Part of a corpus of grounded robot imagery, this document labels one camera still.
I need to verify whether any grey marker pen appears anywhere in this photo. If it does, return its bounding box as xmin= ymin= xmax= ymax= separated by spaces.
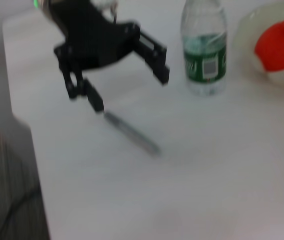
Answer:
xmin=103 ymin=111 xmax=162 ymax=158

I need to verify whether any clear green-label water bottle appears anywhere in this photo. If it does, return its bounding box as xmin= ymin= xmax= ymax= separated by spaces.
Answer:
xmin=180 ymin=0 xmax=228 ymax=98

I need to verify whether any green glass fruit bowl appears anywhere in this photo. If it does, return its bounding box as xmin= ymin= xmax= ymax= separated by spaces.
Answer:
xmin=232 ymin=0 xmax=284 ymax=89

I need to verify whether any grey striped fabric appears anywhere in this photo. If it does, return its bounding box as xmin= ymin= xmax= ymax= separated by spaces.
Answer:
xmin=0 ymin=113 xmax=51 ymax=240

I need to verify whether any red-orange toy orange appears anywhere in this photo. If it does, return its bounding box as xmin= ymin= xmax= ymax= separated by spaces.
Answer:
xmin=253 ymin=16 xmax=284 ymax=73

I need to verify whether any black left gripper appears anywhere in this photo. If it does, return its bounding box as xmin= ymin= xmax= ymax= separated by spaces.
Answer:
xmin=53 ymin=0 xmax=171 ymax=114

